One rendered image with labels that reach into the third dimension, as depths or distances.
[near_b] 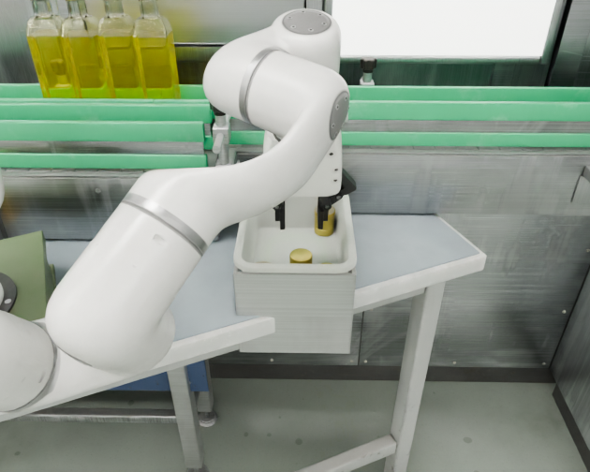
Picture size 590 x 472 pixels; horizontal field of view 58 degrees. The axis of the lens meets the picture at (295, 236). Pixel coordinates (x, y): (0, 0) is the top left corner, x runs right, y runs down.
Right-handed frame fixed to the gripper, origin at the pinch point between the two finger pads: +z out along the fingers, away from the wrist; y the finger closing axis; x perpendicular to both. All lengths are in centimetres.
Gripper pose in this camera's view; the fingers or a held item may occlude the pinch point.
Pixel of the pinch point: (301, 213)
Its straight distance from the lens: 75.4
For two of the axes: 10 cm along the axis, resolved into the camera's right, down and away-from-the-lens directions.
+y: -10.0, 0.1, -0.1
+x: 0.1, 7.6, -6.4
